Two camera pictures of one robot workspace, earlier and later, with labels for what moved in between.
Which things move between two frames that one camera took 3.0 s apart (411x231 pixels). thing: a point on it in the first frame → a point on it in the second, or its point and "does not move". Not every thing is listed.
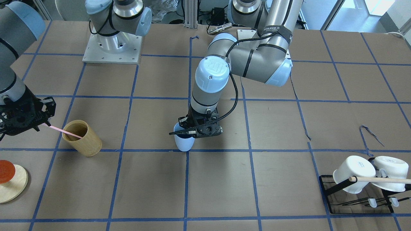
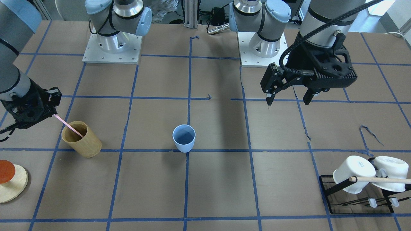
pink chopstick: [63, 131] → [71, 127]
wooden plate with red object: [12, 190] does not move
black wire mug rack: [370, 201] does not move
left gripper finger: [184, 132] → [274, 80]
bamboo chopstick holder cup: [89, 145] does not move
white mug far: [391, 167] does not move
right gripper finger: [50, 109] → [55, 96]
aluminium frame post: [190, 14] does not move
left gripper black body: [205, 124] → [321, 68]
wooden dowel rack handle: [379, 179] does not move
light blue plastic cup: [184, 144] does not move
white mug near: [354, 166] does not move
